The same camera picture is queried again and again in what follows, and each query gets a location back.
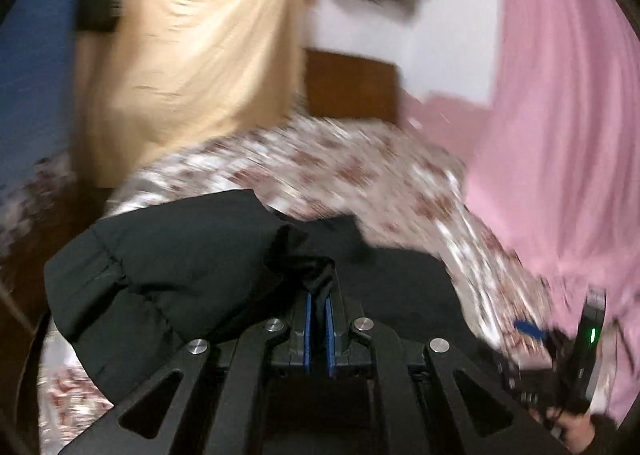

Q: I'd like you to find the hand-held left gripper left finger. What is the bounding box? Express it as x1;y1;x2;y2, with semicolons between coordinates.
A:
60;291;315;455

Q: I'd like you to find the blue printed wall cloth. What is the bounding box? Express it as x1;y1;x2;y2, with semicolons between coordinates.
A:
0;0;87;263

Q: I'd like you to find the person's right forearm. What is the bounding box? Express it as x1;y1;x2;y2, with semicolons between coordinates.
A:
589;414;635;455

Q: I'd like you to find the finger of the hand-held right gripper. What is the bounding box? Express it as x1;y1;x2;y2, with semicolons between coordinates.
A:
512;319;570;366

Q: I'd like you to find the black pouch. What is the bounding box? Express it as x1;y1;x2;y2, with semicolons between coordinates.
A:
75;0;124;34

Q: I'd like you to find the beige hanging cloth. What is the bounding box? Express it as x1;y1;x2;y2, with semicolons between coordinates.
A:
74;0;313;188

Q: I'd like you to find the pink curtain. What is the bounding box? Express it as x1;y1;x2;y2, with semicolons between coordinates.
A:
464;0;640;417

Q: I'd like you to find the person's right hand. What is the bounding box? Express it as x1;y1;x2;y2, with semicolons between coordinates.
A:
529;405;599;454

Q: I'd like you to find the black garment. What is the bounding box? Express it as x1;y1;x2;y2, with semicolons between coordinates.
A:
43;189;506;406

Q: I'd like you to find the floral satin bedspread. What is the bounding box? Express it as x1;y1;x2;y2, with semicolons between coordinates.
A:
37;112;557;436

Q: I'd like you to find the wooden headboard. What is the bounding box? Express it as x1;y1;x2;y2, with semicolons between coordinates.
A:
304;49;401;122

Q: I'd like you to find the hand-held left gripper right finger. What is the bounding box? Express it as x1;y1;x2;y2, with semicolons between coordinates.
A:
325;296;572;455

